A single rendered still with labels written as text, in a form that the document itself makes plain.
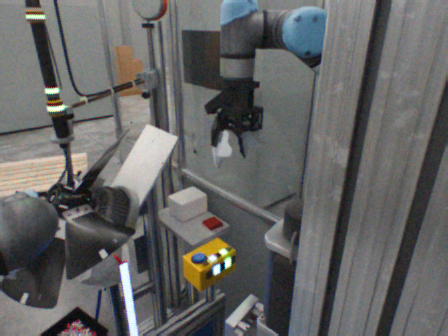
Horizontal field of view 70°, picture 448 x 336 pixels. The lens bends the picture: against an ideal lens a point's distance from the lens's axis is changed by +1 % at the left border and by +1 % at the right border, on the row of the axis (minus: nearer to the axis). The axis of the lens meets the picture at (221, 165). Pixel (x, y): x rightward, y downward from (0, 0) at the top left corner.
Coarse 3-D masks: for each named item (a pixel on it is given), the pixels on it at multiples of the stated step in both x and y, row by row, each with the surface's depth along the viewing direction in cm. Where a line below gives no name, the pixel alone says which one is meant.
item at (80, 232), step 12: (84, 216) 109; (96, 216) 110; (72, 228) 104; (84, 228) 104; (96, 228) 104; (108, 228) 104; (120, 228) 103; (72, 240) 101; (84, 240) 100; (96, 240) 99; (108, 240) 99; (120, 240) 98; (72, 252) 97; (84, 252) 97; (96, 252) 96; (108, 252) 95; (72, 264) 95; (84, 264) 94; (96, 264) 93; (72, 276) 92
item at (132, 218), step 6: (120, 186) 135; (126, 192) 131; (132, 192) 131; (132, 198) 128; (132, 204) 126; (138, 204) 129; (132, 210) 125; (138, 210) 127; (132, 216) 124; (126, 222) 123; (132, 222) 124; (132, 228) 125
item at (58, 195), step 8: (56, 184) 115; (64, 184) 116; (48, 192) 117; (56, 192) 114; (64, 192) 112; (72, 192) 115; (80, 192) 118; (88, 192) 122; (48, 200) 115; (56, 200) 112; (64, 200) 111; (72, 200) 114; (80, 200) 116; (88, 200) 119; (56, 208) 110; (64, 208) 112; (72, 208) 114
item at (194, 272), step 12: (216, 240) 116; (192, 252) 110; (204, 252) 110; (216, 252) 110; (228, 252) 110; (192, 264) 104; (216, 264) 106; (192, 276) 106; (204, 276) 104; (216, 276) 108; (204, 288) 105
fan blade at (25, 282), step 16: (64, 240) 115; (48, 256) 112; (64, 256) 113; (16, 272) 111; (32, 272) 110; (48, 272) 111; (0, 288) 111; (16, 288) 109; (32, 288) 109; (48, 288) 109; (32, 304) 107; (48, 304) 107
